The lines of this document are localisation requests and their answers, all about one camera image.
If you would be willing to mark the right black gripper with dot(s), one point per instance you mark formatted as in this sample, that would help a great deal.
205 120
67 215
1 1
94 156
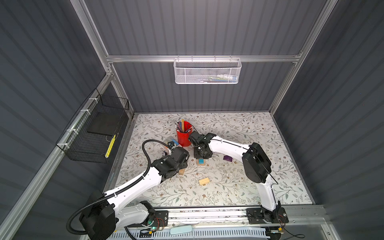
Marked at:
196 157

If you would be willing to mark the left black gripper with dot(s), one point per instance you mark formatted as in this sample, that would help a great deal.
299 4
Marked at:
185 164

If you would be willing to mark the purple wood block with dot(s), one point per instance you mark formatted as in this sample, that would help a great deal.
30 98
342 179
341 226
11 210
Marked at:
227 158

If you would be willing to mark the grooved wood block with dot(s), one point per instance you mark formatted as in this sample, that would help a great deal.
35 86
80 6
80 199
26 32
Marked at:
204 181

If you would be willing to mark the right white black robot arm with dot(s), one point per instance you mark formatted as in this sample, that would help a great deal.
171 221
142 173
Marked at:
256 163

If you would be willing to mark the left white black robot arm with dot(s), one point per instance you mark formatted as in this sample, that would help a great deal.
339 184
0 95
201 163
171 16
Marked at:
102 219

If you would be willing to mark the red pencil cup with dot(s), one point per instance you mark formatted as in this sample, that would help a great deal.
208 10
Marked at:
183 138

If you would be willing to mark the coloured pencils in cup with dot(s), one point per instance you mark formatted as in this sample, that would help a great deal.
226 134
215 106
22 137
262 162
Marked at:
183 126

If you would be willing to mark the yellow marker in black basket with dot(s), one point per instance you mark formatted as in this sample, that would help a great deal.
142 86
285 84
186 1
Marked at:
110 147

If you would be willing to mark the light blue oval pad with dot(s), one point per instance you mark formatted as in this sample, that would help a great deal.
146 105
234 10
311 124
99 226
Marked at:
181 230

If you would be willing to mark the pens in white basket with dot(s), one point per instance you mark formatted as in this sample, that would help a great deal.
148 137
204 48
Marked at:
232 79

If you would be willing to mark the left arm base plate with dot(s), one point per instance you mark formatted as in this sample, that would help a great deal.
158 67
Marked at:
160 219

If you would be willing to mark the white wire mesh basket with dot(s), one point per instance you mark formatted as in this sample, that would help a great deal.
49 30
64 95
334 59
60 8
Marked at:
189 71

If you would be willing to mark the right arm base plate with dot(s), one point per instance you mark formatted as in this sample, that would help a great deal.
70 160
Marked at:
264 216

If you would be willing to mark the black wire wall basket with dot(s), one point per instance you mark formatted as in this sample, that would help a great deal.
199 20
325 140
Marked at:
88 139

